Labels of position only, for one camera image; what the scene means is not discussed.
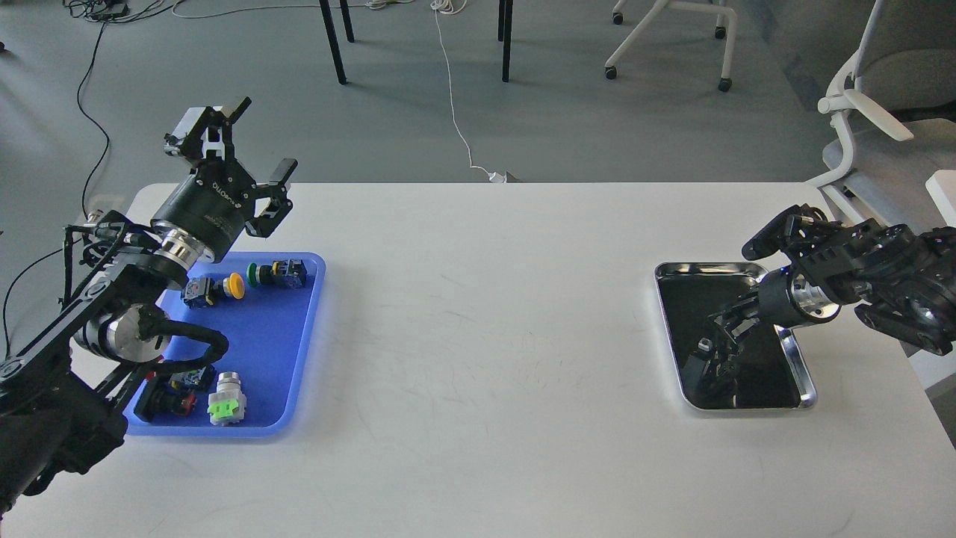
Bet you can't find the shiny metal tray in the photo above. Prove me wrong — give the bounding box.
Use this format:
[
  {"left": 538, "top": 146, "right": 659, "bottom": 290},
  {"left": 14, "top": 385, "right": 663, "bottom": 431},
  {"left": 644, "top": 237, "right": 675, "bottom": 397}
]
[{"left": 654, "top": 262, "right": 817, "bottom": 415}]

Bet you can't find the red black push button switch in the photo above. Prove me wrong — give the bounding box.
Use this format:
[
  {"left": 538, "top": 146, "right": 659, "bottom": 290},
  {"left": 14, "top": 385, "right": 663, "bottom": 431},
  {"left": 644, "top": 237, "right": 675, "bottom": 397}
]
[{"left": 134, "top": 377, "right": 196, "bottom": 422}]

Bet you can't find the black table leg right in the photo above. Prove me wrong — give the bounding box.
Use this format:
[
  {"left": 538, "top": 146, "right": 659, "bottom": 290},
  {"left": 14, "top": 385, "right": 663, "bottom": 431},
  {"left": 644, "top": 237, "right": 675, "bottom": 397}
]
[{"left": 497, "top": 0, "right": 515, "bottom": 83}]

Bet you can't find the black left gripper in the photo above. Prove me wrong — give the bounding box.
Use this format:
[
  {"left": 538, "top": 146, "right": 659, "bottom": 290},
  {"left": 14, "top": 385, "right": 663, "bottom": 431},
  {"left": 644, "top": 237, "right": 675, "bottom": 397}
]
[{"left": 151, "top": 96, "right": 298, "bottom": 262}]

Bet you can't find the black table leg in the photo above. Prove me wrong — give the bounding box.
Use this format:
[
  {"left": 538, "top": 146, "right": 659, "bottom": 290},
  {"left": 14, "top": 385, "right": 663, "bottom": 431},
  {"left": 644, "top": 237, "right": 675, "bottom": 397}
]
[
  {"left": 318, "top": 0, "right": 356, "bottom": 85},
  {"left": 497, "top": 0, "right": 515, "bottom": 83}
]

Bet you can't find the grey white office chair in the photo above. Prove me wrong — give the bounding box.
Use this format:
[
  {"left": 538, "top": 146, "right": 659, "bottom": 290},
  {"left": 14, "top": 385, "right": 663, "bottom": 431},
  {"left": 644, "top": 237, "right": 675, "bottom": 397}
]
[{"left": 810, "top": 1, "right": 955, "bottom": 234}]

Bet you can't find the white chair base with castors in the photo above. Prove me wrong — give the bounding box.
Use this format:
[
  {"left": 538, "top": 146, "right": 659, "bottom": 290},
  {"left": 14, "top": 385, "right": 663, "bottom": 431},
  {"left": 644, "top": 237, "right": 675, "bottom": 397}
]
[{"left": 602, "top": 1, "right": 739, "bottom": 94}]

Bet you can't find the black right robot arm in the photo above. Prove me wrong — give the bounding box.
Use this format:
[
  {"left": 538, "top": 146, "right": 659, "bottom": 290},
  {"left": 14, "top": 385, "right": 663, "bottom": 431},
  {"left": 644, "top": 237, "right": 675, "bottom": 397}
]
[{"left": 690, "top": 204, "right": 955, "bottom": 403}]

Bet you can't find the white floor cable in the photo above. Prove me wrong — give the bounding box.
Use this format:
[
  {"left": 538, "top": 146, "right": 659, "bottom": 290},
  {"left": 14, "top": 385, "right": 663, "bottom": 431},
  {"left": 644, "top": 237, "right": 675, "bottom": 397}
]
[{"left": 172, "top": 0, "right": 509, "bottom": 183}]

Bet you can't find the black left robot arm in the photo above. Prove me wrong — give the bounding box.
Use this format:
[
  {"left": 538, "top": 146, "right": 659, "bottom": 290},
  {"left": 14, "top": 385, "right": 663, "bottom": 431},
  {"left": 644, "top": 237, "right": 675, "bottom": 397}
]
[{"left": 1, "top": 96, "right": 297, "bottom": 512}]

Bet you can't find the green push button switch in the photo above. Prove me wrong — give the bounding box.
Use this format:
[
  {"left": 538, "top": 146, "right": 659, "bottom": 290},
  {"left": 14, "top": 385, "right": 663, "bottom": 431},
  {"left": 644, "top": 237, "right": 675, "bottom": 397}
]
[{"left": 245, "top": 259, "right": 308, "bottom": 289}]

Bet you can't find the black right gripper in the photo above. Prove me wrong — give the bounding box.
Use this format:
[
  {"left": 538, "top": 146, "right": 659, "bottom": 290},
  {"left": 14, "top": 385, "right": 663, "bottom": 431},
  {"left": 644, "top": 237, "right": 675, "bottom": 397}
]
[{"left": 683, "top": 271, "right": 810, "bottom": 401}]

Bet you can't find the blue plastic tray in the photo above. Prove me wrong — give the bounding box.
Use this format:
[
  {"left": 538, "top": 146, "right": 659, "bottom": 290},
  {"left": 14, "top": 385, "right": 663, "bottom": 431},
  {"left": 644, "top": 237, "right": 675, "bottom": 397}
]
[{"left": 124, "top": 251, "right": 326, "bottom": 439}]

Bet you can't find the yellow push button switch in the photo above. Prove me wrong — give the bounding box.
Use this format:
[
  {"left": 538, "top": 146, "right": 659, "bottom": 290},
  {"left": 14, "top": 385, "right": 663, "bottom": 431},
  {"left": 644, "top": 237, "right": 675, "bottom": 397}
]
[{"left": 180, "top": 273, "right": 246, "bottom": 309}]

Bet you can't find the black floor cable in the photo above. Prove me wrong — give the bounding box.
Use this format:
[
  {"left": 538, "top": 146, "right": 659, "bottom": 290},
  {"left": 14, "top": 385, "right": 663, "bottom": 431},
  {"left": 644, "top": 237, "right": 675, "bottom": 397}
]
[{"left": 0, "top": 0, "right": 173, "bottom": 352}]

